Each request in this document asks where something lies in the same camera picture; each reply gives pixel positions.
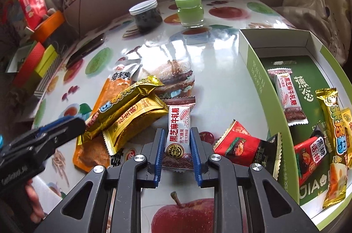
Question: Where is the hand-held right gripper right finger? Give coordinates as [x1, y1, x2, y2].
[190, 127, 321, 233]

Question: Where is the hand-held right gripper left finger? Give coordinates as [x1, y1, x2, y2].
[36, 127, 168, 233]

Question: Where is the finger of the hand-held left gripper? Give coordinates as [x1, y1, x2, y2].
[33, 117, 87, 157]
[37, 115, 74, 133]

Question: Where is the white nougat candy packet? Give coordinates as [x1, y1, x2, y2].
[160, 95, 197, 173]
[267, 68, 308, 127]

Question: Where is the orange snack pouch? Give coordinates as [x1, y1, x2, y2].
[72, 137, 143, 174]
[95, 62, 142, 112]

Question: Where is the gold peanut candy packet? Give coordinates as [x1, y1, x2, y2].
[102, 95, 169, 156]
[341, 108, 352, 169]

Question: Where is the red and black snack packet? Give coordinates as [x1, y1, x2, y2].
[294, 127, 334, 187]
[213, 120, 284, 180]

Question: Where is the long gold snack bar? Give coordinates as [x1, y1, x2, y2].
[315, 87, 348, 209]
[76, 76, 165, 145]

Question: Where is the green cardboard box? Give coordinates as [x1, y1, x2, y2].
[238, 29, 352, 232]

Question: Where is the person's left hand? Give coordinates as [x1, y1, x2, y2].
[25, 183, 46, 224]

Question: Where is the black and white striped box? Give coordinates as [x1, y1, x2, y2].
[34, 55, 62, 97]

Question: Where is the yellow-green box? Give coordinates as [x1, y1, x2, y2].
[34, 44, 57, 79]

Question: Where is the red box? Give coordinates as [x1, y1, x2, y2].
[12, 42, 46, 88]

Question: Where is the black phone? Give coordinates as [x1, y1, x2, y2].
[66, 33, 106, 68]

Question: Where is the printed food tablecloth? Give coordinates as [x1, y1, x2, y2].
[31, 0, 303, 233]

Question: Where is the orange box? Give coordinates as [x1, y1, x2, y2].
[30, 11, 65, 42]

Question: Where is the red paper bag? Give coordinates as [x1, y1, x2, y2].
[15, 0, 47, 30]

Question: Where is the glass jar with dark contents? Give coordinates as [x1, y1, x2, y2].
[129, 0, 163, 33]

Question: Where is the green jar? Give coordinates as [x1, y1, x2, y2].
[174, 0, 204, 28]

